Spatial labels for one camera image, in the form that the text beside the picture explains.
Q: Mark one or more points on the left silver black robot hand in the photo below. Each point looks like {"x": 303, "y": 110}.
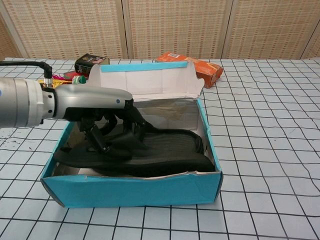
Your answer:
{"x": 87, "y": 100}

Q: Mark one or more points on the black slide sandal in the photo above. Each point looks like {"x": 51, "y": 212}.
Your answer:
{"x": 150, "y": 168}
{"x": 170, "y": 143}

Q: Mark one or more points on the blue cardboard shoe box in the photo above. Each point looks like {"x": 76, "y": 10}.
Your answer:
{"x": 125, "y": 192}

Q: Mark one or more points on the red flat packet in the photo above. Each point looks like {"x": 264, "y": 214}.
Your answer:
{"x": 70, "y": 75}

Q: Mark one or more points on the black luncheon meat tin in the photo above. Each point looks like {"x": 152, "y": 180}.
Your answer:
{"x": 86, "y": 63}

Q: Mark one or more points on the bamboo folding screen panel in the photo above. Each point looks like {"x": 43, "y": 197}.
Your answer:
{"x": 7, "y": 42}
{"x": 62, "y": 27}
{"x": 315, "y": 50}
{"x": 270, "y": 27}
{"x": 175, "y": 27}

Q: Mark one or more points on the orange snack carton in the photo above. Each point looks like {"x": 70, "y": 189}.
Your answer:
{"x": 210, "y": 72}

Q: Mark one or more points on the blue checked tablecloth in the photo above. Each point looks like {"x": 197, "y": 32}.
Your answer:
{"x": 262, "y": 150}

